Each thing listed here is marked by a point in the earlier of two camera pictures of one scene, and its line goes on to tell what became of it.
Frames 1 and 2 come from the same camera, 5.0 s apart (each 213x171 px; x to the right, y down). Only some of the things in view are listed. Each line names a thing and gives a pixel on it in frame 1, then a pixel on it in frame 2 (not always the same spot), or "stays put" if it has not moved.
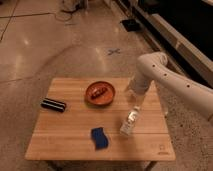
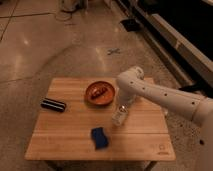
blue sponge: (101, 140) stays put
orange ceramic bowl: (99, 93) stays put
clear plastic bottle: (129, 120) → (119, 117)
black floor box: (131, 25) stays put
